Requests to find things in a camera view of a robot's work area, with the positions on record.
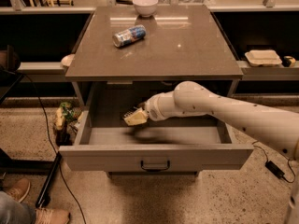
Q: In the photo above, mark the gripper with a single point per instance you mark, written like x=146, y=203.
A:
x=153, y=108

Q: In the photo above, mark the black rxbar chocolate wrapper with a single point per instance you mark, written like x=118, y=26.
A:
x=130, y=112

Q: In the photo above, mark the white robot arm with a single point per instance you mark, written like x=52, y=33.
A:
x=276, y=128

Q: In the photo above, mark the grey drawer cabinet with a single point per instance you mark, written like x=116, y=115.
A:
x=181, y=43

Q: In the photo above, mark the open grey top drawer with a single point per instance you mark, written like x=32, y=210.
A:
x=105, y=143

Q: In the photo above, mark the green yellow snack bags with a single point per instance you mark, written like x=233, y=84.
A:
x=66, y=123

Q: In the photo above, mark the blue white soda can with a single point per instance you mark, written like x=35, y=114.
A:
x=129, y=36

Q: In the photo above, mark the small white plate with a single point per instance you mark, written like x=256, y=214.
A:
x=67, y=60

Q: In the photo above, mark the white ceramic bowl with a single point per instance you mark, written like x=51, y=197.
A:
x=145, y=8

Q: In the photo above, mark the white foam takeout container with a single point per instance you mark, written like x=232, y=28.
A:
x=266, y=57

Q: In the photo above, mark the tan right shoe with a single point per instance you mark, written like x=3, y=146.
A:
x=52, y=216

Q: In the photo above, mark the tan shoe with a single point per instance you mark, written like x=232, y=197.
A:
x=19, y=190
x=52, y=216

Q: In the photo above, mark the black power adapter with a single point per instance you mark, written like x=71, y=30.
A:
x=274, y=169

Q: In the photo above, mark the black table leg base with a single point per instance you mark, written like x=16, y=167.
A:
x=47, y=168

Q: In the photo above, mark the tan left shoe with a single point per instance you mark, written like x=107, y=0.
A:
x=19, y=190

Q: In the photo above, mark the black chair edge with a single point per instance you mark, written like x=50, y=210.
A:
x=9, y=77

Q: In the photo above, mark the yellow black tape measure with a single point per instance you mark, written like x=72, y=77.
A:
x=288, y=61

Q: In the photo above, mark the blue jeans leg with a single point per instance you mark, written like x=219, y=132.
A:
x=13, y=212

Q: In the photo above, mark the black drawer handle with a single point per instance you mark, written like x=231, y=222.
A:
x=154, y=167

